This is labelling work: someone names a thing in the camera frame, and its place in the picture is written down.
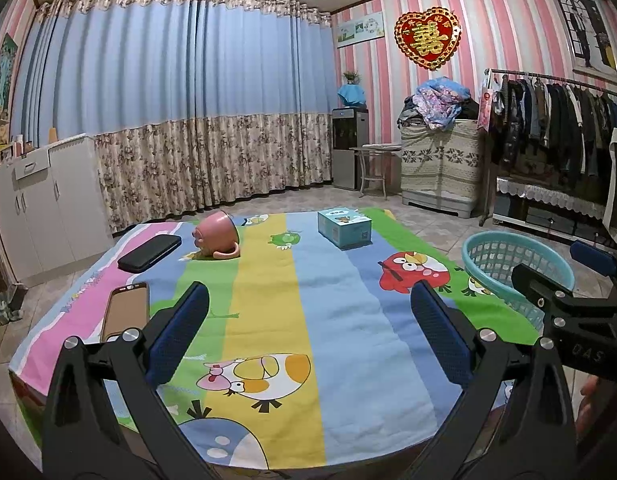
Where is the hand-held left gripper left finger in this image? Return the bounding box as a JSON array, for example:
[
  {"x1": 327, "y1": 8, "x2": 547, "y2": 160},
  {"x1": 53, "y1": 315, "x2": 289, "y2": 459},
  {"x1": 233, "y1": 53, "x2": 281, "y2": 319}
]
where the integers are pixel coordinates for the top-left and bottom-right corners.
[{"x1": 41, "y1": 281, "x2": 212, "y2": 480}]

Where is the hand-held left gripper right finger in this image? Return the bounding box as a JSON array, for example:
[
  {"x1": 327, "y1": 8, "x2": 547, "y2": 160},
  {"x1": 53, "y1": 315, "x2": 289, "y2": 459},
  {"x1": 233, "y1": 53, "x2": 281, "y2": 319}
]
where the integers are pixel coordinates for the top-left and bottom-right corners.
[{"x1": 389, "y1": 280, "x2": 578, "y2": 480}]

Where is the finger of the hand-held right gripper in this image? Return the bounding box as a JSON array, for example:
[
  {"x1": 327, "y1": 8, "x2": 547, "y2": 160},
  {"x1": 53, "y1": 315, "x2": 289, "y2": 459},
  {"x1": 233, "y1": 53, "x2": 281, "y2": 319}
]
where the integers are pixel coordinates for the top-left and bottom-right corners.
[
  {"x1": 511, "y1": 262, "x2": 575, "y2": 312},
  {"x1": 569, "y1": 239, "x2": 617, "y2": 281}
]

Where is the turquoise plastic basket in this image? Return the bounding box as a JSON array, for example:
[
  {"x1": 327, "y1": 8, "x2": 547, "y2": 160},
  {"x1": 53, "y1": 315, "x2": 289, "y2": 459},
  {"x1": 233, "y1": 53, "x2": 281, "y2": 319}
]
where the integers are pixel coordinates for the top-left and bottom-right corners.
[{"x1": 462, "y1": 231, "x2": 575, "y2": 322}]

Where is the person's right hand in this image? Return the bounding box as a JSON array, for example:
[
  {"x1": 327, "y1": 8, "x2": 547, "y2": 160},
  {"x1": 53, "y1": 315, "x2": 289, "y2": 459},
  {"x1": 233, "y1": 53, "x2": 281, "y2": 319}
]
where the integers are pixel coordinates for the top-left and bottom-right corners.
[{"x1": 576, "y1": 375, "x2": 605, "y2": 437}]

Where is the smartphone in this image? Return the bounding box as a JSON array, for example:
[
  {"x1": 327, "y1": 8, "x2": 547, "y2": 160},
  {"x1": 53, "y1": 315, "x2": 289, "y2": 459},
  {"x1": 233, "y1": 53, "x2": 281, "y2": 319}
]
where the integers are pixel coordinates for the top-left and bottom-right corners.
[{"x1": 99, "y1": 282, "x2": 150, "y2": 344}]

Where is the low dark cabinet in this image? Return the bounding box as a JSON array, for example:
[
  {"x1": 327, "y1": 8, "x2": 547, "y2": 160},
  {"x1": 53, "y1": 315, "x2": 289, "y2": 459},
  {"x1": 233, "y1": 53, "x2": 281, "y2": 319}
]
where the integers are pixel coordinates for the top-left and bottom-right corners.
[{"x1": 493, "y1": 175, "x2": 614, "y2": 247}]

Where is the black case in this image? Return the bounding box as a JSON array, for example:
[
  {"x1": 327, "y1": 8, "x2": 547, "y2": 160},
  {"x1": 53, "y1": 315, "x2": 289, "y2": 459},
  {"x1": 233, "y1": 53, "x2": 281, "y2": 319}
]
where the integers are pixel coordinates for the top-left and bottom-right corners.
[{"x1": 117, "y1": 234, "x2": 182, "y2": 274}]

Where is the white lace cloth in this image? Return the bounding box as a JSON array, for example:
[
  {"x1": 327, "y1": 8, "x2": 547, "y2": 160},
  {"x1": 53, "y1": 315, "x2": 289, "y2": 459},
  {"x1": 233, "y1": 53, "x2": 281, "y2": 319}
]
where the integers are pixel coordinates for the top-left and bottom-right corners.
[{"x1": 496, "y1": 176, "x2": 609, "y2": 221}]

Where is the pink mug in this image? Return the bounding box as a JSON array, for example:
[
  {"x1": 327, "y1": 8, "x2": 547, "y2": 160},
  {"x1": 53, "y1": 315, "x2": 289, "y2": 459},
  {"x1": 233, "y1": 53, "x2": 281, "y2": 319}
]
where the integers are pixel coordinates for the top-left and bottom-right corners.
[{"x1": 192, "y1": 211, "x2": 241, "y2": 260}]

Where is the cartoon printed blanket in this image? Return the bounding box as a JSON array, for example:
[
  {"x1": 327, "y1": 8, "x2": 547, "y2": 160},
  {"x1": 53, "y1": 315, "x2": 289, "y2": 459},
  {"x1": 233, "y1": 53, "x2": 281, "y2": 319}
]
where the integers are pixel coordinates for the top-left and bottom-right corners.
[{"x1": 8, "y1": 207, "x2": 539, "y2": 480}]

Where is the teal tissue box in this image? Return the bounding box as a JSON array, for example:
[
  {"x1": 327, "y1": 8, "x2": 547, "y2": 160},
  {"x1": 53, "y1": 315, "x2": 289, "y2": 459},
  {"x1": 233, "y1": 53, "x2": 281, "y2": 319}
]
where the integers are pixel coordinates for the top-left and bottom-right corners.
[{"x1": 317, "y1": 206, "x2": 373, "y2": 250}]

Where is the row of hanging clothes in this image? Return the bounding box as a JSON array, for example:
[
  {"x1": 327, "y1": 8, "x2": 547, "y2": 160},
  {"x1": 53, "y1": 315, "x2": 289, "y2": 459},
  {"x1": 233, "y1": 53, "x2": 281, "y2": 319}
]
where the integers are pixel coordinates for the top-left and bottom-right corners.
[{"x1": 491, "y1": 75, "x2": 617, "y2": 182}]

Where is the cloth covered wardrobe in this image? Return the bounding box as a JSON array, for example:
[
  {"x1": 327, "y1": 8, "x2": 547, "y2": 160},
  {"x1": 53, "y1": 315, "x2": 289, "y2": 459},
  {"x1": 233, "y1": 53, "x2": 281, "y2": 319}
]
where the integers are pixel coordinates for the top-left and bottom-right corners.
[{"x1": 399, "y1": 120, "x2": 484, "y2": 218}]

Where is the white cabinet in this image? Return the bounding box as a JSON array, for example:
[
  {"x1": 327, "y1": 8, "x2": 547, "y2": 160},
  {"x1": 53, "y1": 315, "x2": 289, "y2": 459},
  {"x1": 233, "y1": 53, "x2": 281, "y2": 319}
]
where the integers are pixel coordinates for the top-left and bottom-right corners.
[{"x1": 0, "y1": 132, "x2": 116, "y2": 286}]

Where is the pink hanging bag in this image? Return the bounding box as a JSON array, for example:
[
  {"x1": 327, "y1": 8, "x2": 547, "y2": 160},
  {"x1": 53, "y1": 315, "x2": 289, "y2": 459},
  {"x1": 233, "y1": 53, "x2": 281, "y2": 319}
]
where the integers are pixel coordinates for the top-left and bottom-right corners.
[{"x1": 477, "y1": 85, "x2": 497, "y2": 132}]

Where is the small stool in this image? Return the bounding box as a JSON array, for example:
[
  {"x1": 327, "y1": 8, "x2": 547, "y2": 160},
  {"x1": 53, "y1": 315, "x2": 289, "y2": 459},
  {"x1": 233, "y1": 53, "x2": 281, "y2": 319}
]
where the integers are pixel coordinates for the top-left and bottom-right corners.
[{"x1": 349, "y1": 144, "x2": 402, "y2": 200}]

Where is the metal clothes rack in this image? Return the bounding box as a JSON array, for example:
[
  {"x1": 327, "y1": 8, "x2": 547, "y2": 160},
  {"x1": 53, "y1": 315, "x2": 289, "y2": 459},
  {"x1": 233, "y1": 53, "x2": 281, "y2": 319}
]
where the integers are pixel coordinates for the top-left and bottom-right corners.
[{"x1": 479, "y1": 67, "x2": 617, "y2": 227}]

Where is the water dispenser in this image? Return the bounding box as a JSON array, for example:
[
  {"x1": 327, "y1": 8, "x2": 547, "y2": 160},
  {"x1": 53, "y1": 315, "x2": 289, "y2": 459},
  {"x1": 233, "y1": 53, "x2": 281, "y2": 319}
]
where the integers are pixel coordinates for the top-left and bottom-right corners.
[{"x1": 331, "y1": 107, "x2": 369, "y2": 191}]

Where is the pile of clothes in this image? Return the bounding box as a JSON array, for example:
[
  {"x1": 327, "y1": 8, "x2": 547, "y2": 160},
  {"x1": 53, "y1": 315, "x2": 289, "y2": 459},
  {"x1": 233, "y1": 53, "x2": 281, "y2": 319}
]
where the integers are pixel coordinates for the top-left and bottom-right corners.
[{"x1": 397, "y1": 76, "x2": 482, "y2": 131}]

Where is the blue floral curtain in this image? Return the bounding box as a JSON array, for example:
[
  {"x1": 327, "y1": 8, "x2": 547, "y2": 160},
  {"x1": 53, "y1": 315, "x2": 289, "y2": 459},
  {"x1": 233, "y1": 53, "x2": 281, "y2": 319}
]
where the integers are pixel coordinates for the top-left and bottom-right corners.
[{"x1": 11, "y1": 0, "x2": 339, "y2": 233}]

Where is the blue covered water bottle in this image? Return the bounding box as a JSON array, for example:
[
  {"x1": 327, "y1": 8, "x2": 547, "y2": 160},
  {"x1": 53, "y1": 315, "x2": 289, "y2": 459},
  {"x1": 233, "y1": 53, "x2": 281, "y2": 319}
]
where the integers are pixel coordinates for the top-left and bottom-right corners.
[{"x1": 337, "y1": 84, "x2": 367, "y2": 109}]

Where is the framed wall poster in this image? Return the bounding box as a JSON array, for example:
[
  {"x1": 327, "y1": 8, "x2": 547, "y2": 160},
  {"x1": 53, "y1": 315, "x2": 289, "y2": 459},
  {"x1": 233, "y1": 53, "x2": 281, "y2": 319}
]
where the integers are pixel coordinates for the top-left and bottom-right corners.
[{"x1": 553, "y1": 0, "x2": 617, "y2": 81}]

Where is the red heart wall decoration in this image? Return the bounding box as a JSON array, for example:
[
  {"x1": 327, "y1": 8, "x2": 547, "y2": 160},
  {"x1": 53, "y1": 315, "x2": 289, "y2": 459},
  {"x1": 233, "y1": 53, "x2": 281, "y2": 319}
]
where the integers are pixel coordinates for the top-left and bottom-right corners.
[{"x1": 393, "y1": 6, "x2": 462, "y2": 71}]

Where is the colourful wall poster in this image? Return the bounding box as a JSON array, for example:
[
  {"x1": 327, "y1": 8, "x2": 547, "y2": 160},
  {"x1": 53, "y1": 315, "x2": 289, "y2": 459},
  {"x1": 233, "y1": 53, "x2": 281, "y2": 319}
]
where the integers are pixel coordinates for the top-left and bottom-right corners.
[{"x1": 0, "y1": 32, "x2": 19, "y2": 116}]

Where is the landscape wall picture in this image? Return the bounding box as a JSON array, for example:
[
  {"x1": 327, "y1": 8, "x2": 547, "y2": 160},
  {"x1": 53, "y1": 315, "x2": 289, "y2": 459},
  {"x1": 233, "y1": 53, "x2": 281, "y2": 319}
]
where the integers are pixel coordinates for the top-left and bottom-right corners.
[{"x1": 336, "y1": 10, "x2": 385, "y2": 50}]

